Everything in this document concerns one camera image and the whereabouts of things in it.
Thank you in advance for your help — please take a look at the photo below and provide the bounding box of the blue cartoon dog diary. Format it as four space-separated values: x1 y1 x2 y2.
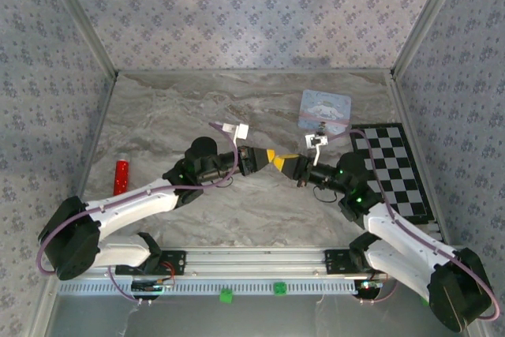
297 90 354 135

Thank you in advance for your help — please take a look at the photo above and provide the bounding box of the black white checkerboard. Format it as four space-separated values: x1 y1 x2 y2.
349 122 438 227

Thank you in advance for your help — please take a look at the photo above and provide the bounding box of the red glitter tube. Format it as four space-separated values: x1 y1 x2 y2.
113 158 131 197

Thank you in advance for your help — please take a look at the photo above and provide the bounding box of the small circuit board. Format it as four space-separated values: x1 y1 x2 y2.
131 278 177 296
353 279 386 299

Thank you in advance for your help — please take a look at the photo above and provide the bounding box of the grey metal panel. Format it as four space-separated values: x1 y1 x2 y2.
47 278 435 337

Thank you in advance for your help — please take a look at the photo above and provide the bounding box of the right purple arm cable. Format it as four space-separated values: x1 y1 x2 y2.
327 128 501 322

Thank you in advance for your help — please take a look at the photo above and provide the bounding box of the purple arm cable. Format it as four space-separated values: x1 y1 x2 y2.
327 128 501 322
36 122 238 275

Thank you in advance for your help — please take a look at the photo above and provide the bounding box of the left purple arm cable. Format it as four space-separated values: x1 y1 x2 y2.
36 122 238 275

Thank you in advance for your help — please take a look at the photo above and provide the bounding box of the thin black cable loop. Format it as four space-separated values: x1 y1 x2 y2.
312 185 339 204

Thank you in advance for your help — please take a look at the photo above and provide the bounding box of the aluminium side rail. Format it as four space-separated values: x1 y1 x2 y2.
388 74 453 245
74 73 119 198

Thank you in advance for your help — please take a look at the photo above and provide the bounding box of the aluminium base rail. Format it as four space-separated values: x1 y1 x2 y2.
155 247 390 278

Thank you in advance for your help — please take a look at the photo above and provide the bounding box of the red wire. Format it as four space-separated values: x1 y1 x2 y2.
159 260 178 281

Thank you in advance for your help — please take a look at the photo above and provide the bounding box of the grey slotted cable duct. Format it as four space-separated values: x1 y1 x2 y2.
57 276 361 296

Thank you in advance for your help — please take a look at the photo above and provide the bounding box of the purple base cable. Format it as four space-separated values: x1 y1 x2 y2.
357 273 399 306
107 265 169 307

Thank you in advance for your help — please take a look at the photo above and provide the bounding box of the aluminium frame post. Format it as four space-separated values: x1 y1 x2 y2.
39 0 120 78
389 0 471 78

